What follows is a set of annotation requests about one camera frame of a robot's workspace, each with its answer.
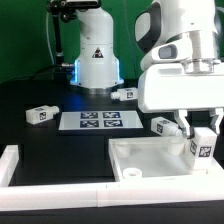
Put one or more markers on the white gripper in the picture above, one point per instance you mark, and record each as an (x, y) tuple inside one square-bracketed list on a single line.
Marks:
[(184, 74)]

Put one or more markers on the white square tabletop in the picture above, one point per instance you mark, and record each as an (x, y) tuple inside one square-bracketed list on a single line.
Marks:
[(148, 158)]

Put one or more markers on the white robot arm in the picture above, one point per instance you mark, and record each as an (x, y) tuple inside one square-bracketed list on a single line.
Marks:
[(96, 68)]

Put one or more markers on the white U-shaped fence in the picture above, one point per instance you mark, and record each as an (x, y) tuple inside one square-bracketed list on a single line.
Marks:
[(44, 197)]

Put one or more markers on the white fiducial marker sheet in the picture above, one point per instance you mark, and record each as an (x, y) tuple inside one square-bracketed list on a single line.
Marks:
[(99, 120)]

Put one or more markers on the black camera stand pole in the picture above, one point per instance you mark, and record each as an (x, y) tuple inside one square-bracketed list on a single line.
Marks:
[(53, 8)]

